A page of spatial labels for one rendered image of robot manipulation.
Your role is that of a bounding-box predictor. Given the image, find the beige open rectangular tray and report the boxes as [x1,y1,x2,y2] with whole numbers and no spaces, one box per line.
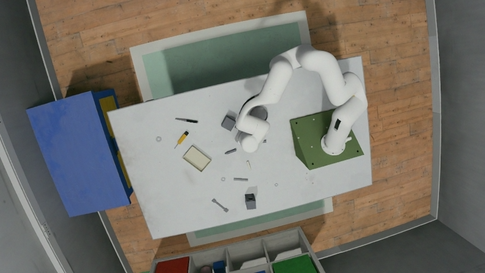
[182,145,212,173]

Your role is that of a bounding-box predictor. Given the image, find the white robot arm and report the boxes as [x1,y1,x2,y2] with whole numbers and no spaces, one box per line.
[236,44,368,155]

